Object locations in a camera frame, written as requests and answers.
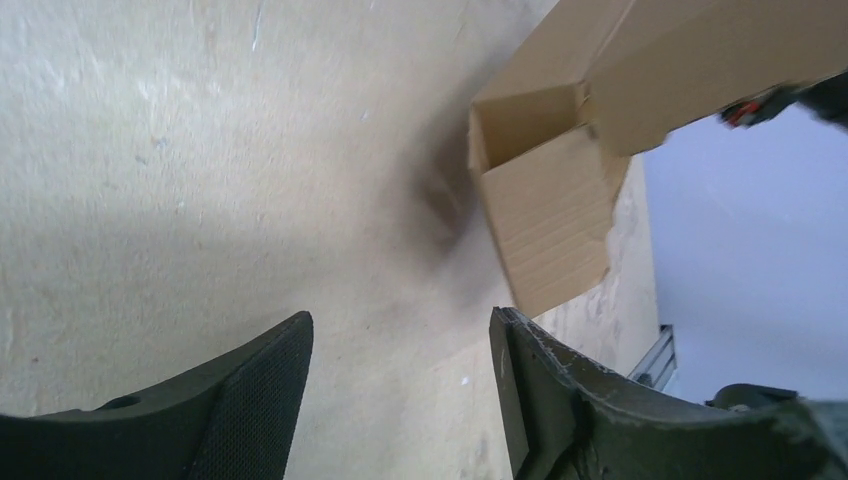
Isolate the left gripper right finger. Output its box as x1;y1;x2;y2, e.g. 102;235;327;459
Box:
489;307;847;479

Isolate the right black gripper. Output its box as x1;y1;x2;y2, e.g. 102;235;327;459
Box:
718;71;847;132

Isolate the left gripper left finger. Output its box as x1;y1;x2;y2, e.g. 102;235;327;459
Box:
1;311;314;479

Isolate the brown cardboard box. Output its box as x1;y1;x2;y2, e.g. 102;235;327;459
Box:
469;0;847;317

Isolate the aluminium frame profile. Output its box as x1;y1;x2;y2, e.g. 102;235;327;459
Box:
628;324;677;391

